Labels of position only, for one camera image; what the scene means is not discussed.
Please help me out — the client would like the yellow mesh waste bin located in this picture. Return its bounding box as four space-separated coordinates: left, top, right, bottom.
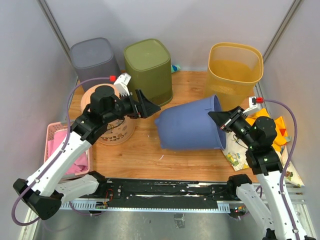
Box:
204 42 264 111

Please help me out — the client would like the green mesh waste bin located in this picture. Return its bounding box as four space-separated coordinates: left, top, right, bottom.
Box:
123 38 173 107

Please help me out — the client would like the peach plastic bucket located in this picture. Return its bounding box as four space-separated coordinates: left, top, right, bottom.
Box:
80 83 136 146

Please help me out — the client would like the white cartoon print cloth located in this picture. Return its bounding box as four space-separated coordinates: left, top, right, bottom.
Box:
222 132 304 187

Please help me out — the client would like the pink towel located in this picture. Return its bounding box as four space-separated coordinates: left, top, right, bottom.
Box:
47 129 89 175

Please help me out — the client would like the pink plastic basket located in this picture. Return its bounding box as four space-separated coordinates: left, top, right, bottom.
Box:
44 121 93 180

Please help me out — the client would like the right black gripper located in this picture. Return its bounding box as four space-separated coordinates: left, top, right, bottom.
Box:
208 105 257 149

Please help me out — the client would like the white cable duct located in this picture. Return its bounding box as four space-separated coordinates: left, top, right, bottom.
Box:
60 198 231 213

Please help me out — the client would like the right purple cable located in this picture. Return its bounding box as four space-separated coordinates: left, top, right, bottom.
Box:
256 97 301 240

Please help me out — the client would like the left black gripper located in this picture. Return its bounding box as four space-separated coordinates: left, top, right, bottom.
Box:
104 88 161 123

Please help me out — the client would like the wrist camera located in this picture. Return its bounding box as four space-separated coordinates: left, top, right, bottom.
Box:
113 72 131 96
243 96 261 117

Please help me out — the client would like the yellow cloth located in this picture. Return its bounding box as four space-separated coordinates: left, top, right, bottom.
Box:
246 108 292 153

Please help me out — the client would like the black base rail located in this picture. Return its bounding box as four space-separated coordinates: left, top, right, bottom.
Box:
77 177 258 208

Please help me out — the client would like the grey mesh waste bin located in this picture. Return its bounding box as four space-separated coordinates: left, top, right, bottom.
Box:
70 37 121 83

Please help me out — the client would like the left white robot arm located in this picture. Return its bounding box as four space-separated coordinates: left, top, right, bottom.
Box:
13 85 161 220

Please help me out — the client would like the purple cable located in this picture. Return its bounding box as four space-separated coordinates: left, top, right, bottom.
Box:
11 74 116 227
256 97 301 240

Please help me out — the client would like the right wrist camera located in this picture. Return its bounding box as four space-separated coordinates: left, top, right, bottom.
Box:
243 96 261 117

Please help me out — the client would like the teal patterned cloth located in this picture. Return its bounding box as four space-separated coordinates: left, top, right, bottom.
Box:
171 64 181 74

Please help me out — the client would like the blue plastic bucket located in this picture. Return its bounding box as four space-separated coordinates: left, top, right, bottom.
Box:
154 95 227 150

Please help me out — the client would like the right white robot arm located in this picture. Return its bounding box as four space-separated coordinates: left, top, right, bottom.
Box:
208 106 311 240

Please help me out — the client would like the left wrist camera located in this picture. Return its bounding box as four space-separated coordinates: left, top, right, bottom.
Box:
113 72 131 96

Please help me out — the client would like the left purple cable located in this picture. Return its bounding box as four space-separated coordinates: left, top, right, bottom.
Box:
11 74 116 227

